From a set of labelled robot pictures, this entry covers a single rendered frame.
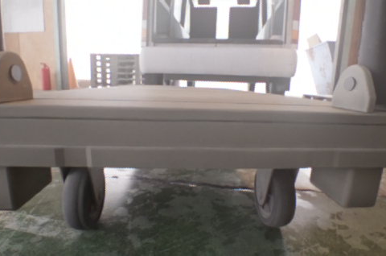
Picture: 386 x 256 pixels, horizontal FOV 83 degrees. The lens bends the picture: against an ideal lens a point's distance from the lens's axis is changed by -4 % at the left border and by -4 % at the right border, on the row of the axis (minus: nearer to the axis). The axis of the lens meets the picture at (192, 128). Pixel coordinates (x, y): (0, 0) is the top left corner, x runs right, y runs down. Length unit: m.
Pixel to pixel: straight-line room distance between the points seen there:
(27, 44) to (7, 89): 5.62
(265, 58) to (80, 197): 1.95
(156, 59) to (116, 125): 2.04
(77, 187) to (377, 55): 0.35
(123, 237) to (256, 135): 0.26
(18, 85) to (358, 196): 0.30
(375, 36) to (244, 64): 1.87
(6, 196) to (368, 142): 0.29
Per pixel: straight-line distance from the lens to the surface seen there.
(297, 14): 2.34
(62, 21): 5.34
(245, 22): 4.18
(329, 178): 0.26
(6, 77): 0.21
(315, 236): 0.41
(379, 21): 0.24
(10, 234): 0.43
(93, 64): 5.42
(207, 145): 0.17
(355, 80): 0.23
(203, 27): 4.18
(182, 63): 2.12
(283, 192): 0.34
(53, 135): 0.19
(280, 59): 2.15
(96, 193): 0.36
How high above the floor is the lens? 0.22
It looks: 11 degrees down
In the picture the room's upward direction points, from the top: 2 degrees clockwise
